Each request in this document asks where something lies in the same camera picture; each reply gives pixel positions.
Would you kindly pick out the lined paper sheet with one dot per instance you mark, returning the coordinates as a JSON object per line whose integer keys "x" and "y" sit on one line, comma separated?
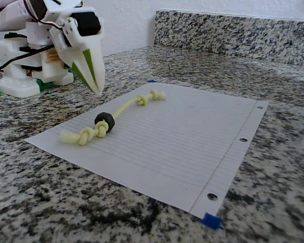
{"x": 154, "y": 157}

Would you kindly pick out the blue tape piece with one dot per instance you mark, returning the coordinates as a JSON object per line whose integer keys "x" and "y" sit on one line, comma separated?
{"x": 210, "y": 220}
{"x": 151, "y": 81}

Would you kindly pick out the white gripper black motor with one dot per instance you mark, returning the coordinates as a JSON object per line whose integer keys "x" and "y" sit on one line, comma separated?
{"x": 83, "y": 46}

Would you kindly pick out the granite backsplash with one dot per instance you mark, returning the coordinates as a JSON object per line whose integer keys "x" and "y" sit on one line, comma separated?
{"x": 230, "y": 35}

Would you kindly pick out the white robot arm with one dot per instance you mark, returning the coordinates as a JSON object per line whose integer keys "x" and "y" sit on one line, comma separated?
{"x": 12, "y": 15}

